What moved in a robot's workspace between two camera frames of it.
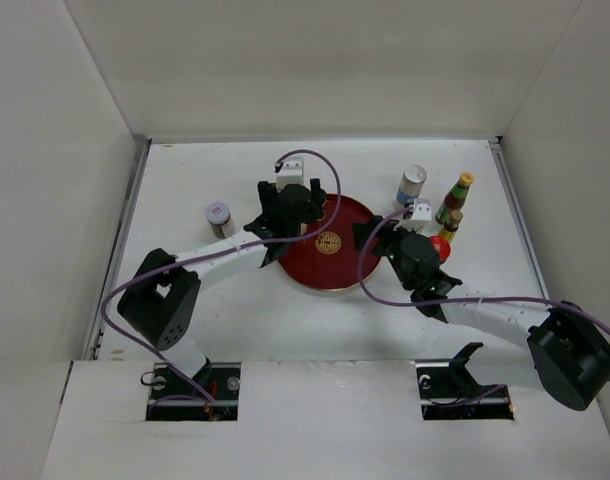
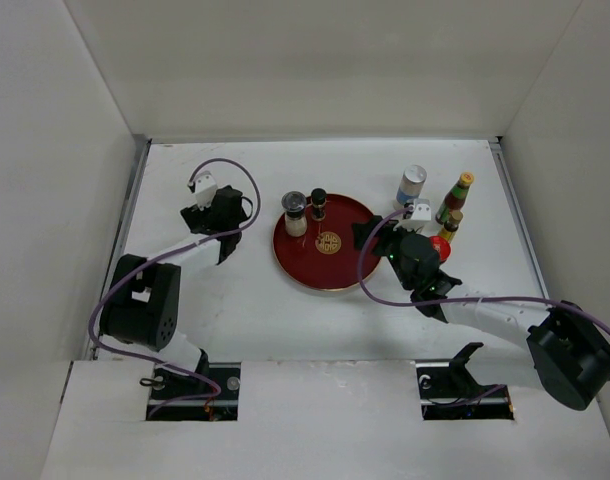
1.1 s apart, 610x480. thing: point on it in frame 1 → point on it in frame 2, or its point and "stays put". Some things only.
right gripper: [387, 231] stays put
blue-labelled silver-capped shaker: [411, 184] stays put
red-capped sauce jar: [442, 246] stays put
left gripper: [269, 193] → [196, 217]
